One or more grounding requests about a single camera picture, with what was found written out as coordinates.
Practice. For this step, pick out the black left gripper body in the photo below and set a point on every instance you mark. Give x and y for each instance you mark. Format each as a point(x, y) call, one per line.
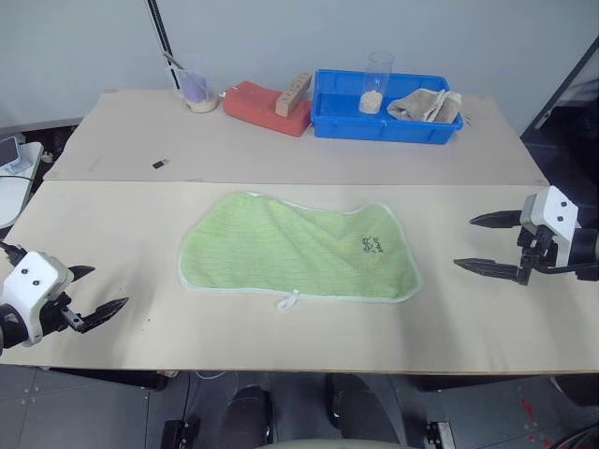
point(55, 316)

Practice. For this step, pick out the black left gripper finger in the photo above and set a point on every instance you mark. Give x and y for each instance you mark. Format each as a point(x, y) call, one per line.
point(104, 312)
point(82, 270)

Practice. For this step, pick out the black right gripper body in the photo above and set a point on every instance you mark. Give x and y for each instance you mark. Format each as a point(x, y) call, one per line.
point(540, 248)

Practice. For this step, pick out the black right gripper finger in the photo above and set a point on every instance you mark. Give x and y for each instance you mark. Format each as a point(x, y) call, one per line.
point(496, 269)
point(501, 220)

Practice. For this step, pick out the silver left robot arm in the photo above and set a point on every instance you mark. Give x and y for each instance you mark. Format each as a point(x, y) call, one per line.
point(9, 327)

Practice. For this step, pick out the light green towel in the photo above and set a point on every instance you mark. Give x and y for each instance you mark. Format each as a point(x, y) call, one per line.
point(290, 252)

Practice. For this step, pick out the white device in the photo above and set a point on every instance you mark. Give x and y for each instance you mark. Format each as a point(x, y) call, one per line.
point(14, 182)

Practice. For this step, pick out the small black chip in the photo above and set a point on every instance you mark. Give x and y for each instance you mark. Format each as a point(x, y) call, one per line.
point(161, 163)

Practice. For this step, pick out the beige folded cloth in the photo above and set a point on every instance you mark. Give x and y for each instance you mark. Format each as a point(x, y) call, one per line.
point(423, 107)

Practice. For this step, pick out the blue plastic bin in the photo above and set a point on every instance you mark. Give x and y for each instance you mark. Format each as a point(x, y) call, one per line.
point(355, 124)

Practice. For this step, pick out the dark rounded shape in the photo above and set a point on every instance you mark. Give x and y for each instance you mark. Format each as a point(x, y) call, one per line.
point(250, 414)
point(360, 407)

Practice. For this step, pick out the tall clear glass cylinder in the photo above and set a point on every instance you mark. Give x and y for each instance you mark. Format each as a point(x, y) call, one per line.
point(374, 79)

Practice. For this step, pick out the red rectangular brick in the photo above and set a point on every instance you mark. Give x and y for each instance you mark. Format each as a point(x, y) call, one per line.
point(257, 110)

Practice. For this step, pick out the tan wooden block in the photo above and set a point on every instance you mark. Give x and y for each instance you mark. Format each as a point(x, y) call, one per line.
point(292, 96)

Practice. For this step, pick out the black slanted pole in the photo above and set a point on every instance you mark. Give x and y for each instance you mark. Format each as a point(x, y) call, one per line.
point(161, 33)

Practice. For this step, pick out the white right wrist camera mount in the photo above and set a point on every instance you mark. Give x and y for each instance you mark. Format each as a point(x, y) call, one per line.
point(554, 210)

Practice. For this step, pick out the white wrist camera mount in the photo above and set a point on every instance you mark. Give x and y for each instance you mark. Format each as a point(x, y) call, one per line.
point(554, 210)
point(35, 280)

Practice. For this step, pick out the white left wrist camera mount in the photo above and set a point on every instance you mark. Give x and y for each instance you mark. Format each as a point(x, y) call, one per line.
point(35, 280)

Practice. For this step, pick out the black monitor frame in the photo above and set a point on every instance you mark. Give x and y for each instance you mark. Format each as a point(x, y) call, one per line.
point(568, 121)

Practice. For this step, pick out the black metal floor bracket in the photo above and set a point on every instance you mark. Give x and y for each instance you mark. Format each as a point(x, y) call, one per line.
point(180, 434)
point(441, 435)

